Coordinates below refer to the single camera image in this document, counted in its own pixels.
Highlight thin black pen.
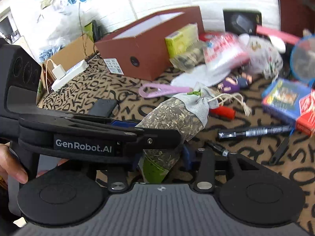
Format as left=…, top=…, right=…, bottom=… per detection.
left=205, top=141, right=232, bottom=157

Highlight herb sachet bag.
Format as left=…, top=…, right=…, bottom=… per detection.
left=135, top=83, right=252, bottom=184

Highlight red cap white marker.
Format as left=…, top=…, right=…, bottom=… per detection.
left=209, top=106, right=236, bottom=120

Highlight person's left hand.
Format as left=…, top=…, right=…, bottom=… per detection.
left=0, top=143, right=28, bottom=190

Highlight black smartphone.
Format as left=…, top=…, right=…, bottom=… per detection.
left=88, top=99, right=118, bottom=118

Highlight blue cap black marker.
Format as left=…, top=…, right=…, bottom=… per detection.
left=217, top=125, right=294, bottom=141

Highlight letter pattern tan rug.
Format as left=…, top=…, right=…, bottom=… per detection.
left=40, top=57, right=314, bottom=234

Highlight white charger plug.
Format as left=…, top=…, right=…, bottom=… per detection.
left=52, top=63, right=66, bottom=80

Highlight white power strip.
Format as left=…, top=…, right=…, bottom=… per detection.
left=52, top=60, right=88, bottom=92

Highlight brown shoe box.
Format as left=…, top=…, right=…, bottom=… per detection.
left=95, top=6, right=204, bottom=80

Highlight large cardboard box background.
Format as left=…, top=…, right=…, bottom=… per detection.
left=41, top=34, right=96, bottom=91

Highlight clear bag brown items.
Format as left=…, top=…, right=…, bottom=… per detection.
left=170, top=41, right=207, bottom=71

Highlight white round pad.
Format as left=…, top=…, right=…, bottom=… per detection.
left=170, top=64, right=231, bottom=88

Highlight yellow green medicine box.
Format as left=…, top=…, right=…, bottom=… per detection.
left=165, top=23, right=199, bottom=59

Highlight red white plastic packet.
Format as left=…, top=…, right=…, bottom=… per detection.
left=203, top=33, right=250, bottom=74

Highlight playing card box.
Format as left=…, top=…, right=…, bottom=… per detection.
left=262, top=78, right=314, bottom=136

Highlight white printed cloth pouch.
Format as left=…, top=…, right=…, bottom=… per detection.
left=238, top=34, right=286, bottom=79

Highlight black charger box upright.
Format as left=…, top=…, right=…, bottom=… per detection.
left=223, top=9, right=262, bottom=35

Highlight blue rim small net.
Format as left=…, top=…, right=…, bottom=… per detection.
left=289, top=35, right=315, bottom=87

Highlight red flat box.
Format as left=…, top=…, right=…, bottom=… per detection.
left=256, top=25, right=301, bottom=45

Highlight dark brown shoe box lid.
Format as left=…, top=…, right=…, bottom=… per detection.
left=279, top=0, right=314, bottom=37

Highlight pink wrist strap keychain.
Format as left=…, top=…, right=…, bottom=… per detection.
left=138, top=83, right=193, bottom=99

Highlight purple cartoon figure keychain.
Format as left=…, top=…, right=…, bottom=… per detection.
left=217, top=73, right=253, bottom=94

